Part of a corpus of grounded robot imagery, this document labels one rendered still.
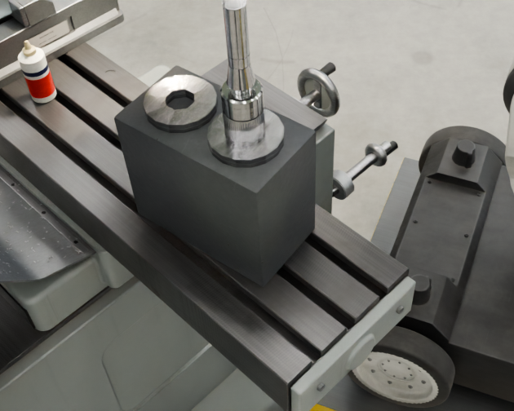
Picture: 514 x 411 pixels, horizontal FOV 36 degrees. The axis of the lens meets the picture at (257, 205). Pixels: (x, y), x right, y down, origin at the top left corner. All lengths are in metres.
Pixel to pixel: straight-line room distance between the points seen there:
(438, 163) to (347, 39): 1.33
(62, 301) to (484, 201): 0.84
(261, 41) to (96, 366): 1.76
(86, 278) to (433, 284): 0.61
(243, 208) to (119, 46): 2.10
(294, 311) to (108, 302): 0.41
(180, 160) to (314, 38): 2.01
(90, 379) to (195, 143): 0.61
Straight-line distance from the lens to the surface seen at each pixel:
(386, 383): 1.53
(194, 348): 1.62
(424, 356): 1.40
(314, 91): 1.70
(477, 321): 1.47
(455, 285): 1.48
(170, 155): 0.94
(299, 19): 3.00
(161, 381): 1.61
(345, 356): 1.00
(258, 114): 0.88
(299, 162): 0.93
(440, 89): 2.73
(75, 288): 1.24
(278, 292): 1.01
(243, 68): 0.84
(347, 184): 1.66
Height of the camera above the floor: 1.79
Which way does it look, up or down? 50 degrees down
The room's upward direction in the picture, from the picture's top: 4 degrees counter-clockwise
